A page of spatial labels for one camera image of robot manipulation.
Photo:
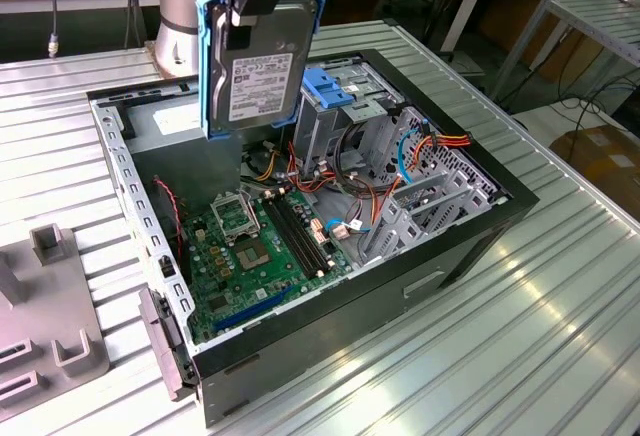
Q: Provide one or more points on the hard disk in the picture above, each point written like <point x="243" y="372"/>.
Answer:
<point x="260" y="86"/>

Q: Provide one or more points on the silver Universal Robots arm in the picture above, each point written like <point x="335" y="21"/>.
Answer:
<point x="175" y="6"/>

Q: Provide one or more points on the silver disk bay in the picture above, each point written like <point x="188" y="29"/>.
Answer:
<point x="440" y="206"/>

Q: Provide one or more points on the blue drive cage latch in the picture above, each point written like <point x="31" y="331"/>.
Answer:
<point x="325" y="88"/>

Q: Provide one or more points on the silver drive cage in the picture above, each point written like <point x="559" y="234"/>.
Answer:
<point x="315" y="126"/>

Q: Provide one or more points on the black tripod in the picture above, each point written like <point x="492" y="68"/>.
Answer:
<point x="445" y="6"/>

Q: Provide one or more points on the grey Dell power supply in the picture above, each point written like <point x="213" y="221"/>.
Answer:
<point x="170" y="156"/>

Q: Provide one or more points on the metal locking lever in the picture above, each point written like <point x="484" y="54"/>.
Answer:
<point x="256" y="216"/>

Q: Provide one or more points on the black RAM slot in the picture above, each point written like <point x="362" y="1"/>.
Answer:
<point x="307" y="231"/>
<point x="295" y="236"/>
<point x="301" y="234"/>
<point x="290" y="238"/>

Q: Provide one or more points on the CPU socket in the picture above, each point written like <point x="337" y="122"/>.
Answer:
<point x="254" y="256"/>

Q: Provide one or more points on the green motherboard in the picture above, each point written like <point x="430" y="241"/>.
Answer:
<point x="225" y="276"/>

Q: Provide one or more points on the blue expansion slot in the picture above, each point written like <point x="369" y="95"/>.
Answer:
<point x="255" y="308"/>

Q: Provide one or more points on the metal slat side table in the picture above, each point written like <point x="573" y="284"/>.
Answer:
<point x="600" y="21"/>

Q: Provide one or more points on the black open PC case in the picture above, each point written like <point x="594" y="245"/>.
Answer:
<point x="350" y="331"/>

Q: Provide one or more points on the grey case side latch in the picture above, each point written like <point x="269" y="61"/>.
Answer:
<point x="165" y="336"/>

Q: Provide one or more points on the brown cardboard box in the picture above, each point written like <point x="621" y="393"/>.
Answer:
<point x="600" y="166"/>

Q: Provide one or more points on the grey parts rack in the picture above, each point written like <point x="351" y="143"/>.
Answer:
<point x="45" y="296"/>

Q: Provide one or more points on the green RAM stick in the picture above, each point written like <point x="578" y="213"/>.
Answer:
<point x="10" y="356"/>

